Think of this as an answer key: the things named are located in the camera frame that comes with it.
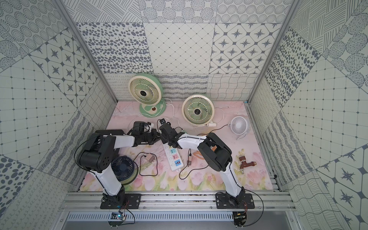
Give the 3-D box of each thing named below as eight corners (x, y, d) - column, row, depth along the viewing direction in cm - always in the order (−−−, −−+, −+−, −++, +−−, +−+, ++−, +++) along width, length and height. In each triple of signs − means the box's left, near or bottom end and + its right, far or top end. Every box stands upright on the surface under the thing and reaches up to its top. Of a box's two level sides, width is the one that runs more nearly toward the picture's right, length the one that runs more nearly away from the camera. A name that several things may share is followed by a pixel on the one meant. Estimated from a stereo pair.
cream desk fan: (182, 126, 105) (181, 109, 90) (183, 112, 114) (182, 94, 99) (211, 126, 105) (215, 109, 90) (209, 112, 114) (212, 94, 99)
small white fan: (237, 140, 99) (242, 131, 90) (227, 127, 106) (231, 117, 97) (246, 136, 101) (252, 127, 92) (236, 123, 108) (240, 113, 99)
